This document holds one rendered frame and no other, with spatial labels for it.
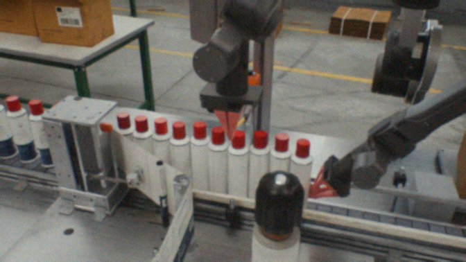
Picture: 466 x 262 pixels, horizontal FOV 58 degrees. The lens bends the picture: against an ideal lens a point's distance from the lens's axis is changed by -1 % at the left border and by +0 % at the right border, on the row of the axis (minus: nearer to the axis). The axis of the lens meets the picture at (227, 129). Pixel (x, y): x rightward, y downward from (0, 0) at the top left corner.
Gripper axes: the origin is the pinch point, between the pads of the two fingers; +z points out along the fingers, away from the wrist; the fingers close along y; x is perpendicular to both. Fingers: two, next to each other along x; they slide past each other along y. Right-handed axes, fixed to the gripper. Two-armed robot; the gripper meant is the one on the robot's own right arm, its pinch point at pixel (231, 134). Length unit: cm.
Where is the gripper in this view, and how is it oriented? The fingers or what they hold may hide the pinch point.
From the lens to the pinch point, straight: 78.6
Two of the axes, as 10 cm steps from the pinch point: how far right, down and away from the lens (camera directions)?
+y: 9.6, 1.4, -2.3
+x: 2.7, -4.7, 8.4
